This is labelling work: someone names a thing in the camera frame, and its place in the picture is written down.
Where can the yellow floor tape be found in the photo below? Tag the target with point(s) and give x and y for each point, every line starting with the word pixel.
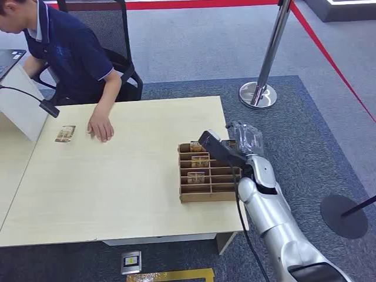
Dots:
pixel 176 275

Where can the person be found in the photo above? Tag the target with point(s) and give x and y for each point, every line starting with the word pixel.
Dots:
pixel 67 50

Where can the wooden card rack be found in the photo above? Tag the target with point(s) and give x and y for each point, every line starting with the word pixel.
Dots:
pixel 205 187

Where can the chrome stanchion post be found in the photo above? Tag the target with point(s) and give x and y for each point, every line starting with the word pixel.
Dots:
pixel 266 66

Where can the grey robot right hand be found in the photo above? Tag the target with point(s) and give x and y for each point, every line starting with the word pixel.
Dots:
pixel 246 139

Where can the black gooseneck microphone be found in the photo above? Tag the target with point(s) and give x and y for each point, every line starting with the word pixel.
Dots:
pixel 48 107

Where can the white desk divider panel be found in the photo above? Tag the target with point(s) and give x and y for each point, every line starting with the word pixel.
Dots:
pixel 22 105

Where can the white desk frame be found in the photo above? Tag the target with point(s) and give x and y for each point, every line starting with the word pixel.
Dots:
pixel 164 238

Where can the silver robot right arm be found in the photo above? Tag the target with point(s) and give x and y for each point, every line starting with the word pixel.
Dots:
pixel 273 212

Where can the person's left hand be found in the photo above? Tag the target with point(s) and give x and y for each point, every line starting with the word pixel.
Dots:
pixel 100 125

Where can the metal floor socket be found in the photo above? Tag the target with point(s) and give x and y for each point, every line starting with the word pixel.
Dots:
pixel 130 262

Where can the person's left forearm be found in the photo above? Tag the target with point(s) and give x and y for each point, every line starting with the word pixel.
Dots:
pixel 111 93

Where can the black office chair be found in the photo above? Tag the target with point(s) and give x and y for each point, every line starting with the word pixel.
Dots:
pixel 117 43

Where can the dark blue carpet mat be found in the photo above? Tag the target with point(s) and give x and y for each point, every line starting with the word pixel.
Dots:
pixel 300 124

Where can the dark display platform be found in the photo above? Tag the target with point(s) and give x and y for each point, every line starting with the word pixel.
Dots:
pixel 346 11

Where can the red barrier belt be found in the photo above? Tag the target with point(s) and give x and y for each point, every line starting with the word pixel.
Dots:
pixel 328 58
pixel 191 4

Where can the person's right forearm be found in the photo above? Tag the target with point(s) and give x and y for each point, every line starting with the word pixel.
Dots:
pixel 32 66

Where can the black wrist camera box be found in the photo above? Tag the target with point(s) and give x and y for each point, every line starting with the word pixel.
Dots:
pixel 219 151

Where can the black stanchion post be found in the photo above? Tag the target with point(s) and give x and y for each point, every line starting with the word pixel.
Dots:
pixel 342 218

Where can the dark laptop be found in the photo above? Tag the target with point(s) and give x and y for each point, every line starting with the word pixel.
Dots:
pixel 8 60

